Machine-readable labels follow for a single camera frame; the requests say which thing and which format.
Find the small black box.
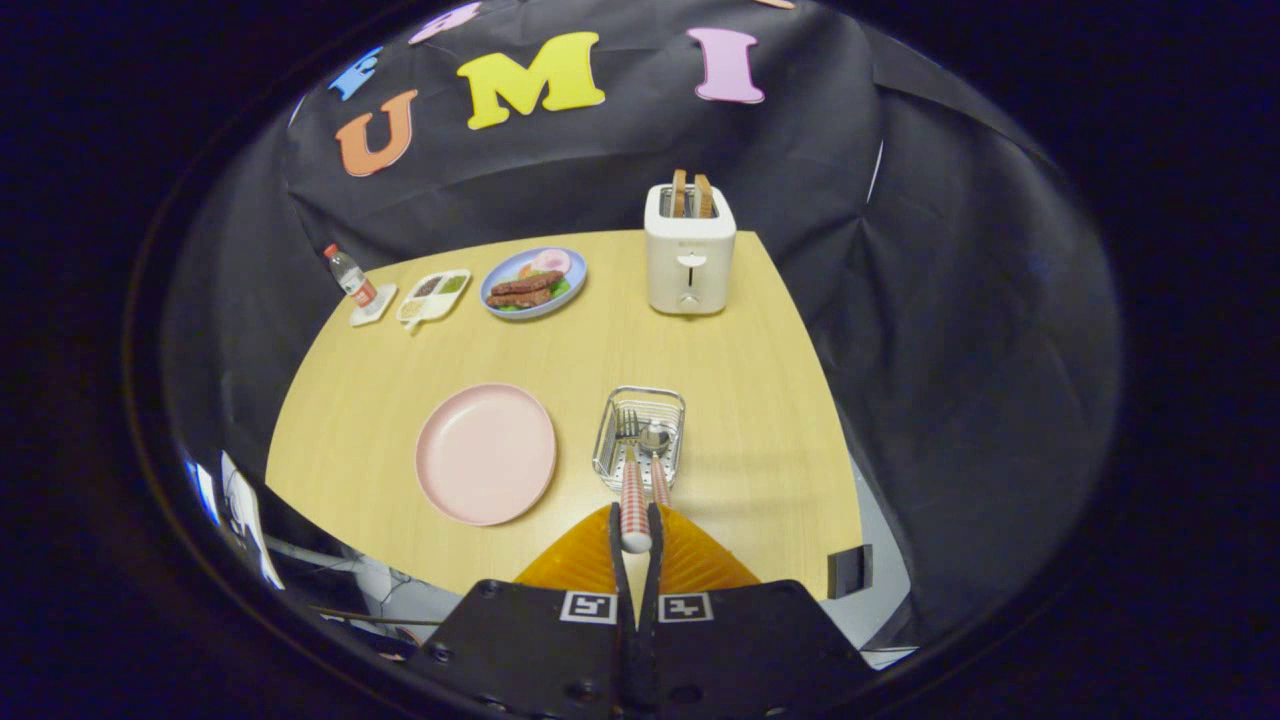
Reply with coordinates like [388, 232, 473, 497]
[827, 544, 874, 600]

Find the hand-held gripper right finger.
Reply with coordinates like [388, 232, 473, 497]
[640, 503, 881, 720]

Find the white square coaster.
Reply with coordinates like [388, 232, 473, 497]
[349, 283, 398, 328]

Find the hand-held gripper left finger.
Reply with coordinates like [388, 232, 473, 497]
[408, 503, 637, 720]

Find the pink plate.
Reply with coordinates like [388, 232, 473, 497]
[415, 383, 558, 527]

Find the clear water bottle red label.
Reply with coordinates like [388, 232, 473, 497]
[323, 244, 379, 309]

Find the white toaster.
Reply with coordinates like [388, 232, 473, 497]
[644, 182, 738, 317]

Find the blue plate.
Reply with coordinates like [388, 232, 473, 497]
[480, 247, 588, 320]

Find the white divided sauce tray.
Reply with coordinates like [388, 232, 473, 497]
[396, 268, 472, 331]

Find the black backdrop cloth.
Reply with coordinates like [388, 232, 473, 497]
[165, 0, 1121, 651]

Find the spoon with red checkered handle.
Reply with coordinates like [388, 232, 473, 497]
[640, 420, 673, 506]

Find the white device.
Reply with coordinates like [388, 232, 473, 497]
[222, 452, 286, 591]

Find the fork with red checkered handle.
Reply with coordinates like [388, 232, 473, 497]
[615, 408, 653, 554]

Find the lit monitor screen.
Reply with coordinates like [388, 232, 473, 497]
[193, 460, 223, 528]

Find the metal wire basket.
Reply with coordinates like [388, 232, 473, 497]
[592, 386, 687, 493]

